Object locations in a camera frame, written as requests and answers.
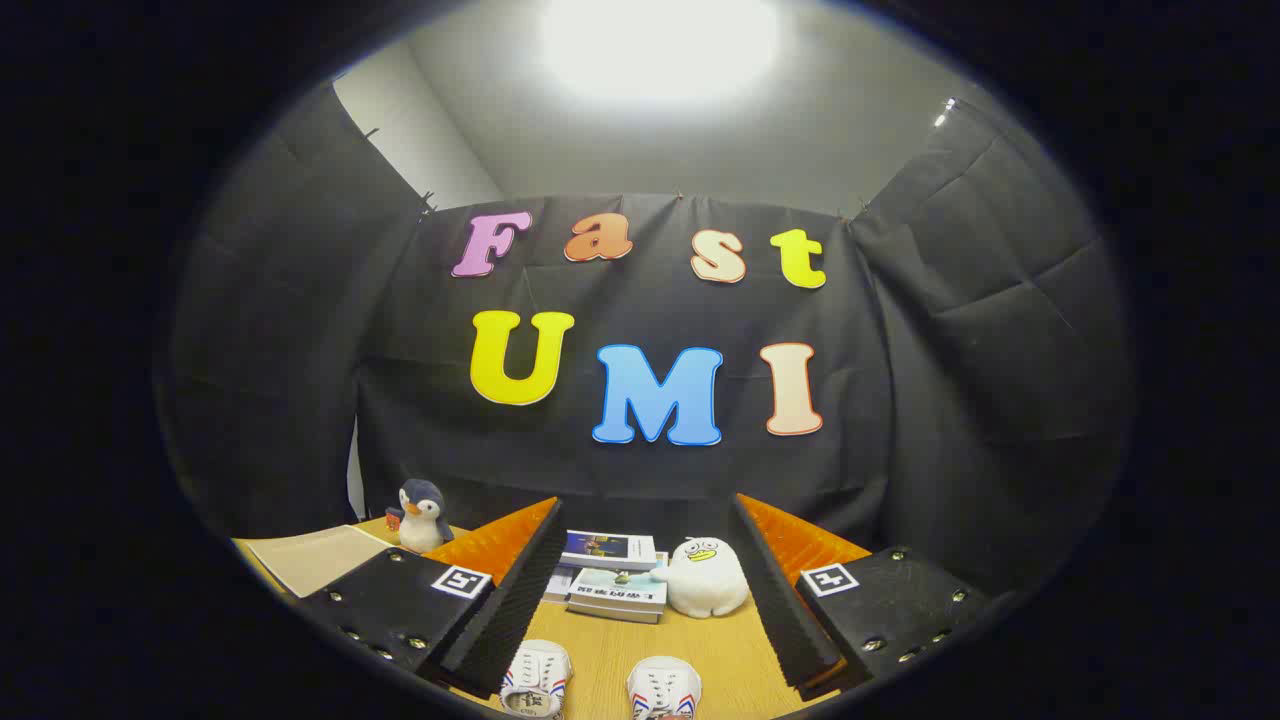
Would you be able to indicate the grey penguin plush toy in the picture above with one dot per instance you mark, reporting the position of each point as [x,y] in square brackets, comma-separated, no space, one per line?
[422,520]

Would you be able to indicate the white duck plush toy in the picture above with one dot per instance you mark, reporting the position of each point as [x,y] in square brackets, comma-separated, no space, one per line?
[710,585]

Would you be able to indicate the thick book light blue cover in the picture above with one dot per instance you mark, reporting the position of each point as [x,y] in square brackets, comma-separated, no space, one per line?
[620,585]

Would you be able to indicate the ceiling light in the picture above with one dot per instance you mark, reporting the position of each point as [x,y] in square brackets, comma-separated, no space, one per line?
[660,45]

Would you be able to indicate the thin white text book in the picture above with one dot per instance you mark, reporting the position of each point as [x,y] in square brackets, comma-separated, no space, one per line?
[560,585]

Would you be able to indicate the book with dark blue cover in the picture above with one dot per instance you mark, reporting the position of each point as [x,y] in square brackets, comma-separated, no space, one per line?
[608,548]

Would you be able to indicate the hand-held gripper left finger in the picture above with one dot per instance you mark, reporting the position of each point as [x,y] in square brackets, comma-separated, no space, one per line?
[520,600]

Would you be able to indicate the white canvas shoe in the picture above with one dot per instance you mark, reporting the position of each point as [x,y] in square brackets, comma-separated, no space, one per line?
[538,670]
[665,680]

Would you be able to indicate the beige fabric storage box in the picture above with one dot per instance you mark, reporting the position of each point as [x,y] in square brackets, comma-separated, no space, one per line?
[315,560]

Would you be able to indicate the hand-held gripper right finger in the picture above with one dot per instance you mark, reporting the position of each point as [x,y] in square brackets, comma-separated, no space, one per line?
[780,600]

